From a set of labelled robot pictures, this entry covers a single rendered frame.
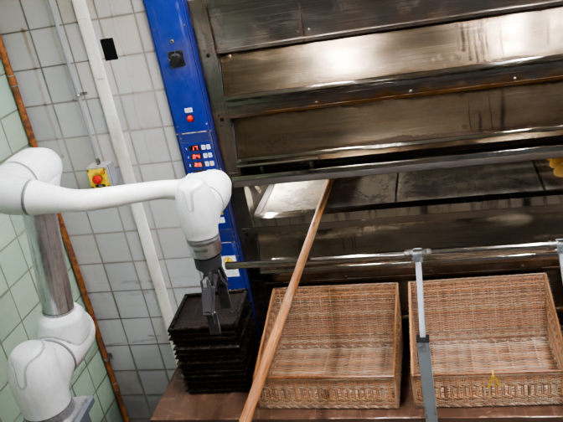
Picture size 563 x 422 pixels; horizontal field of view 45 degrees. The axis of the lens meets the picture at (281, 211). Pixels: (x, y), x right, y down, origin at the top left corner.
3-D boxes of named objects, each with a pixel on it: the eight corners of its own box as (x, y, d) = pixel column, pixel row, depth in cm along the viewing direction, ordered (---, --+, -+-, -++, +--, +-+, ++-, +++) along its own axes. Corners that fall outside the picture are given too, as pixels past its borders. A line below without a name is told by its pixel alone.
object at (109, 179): (98, 183, 296) (91, 162, 292) (119, 182, 294) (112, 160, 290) (90, 190, 290) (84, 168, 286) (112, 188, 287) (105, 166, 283)
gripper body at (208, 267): (197, 247, 190) (204, 276, 194) (189, 261, 182) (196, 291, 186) (223, 245, 189) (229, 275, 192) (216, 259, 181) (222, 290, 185)
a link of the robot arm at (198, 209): (216, 241, 178) (228, 220, 189) (204, 187, 172) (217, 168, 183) (177, 244, 180) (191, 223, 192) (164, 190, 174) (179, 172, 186)
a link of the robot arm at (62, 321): (34, 378, 226) (64, 339, 245) (80, 382, 223) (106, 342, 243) (-17, 161, 193) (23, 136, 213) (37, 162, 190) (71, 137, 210)
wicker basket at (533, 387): (412, 334, 297) (405, 279, 286) (549, 327, 284) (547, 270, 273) (413, 409, 253) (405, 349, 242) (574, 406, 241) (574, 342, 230)
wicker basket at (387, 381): (281, 337, 311) (271, 285, 300) (406, 334, 297) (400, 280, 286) (257, 410, 269) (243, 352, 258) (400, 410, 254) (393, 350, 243)
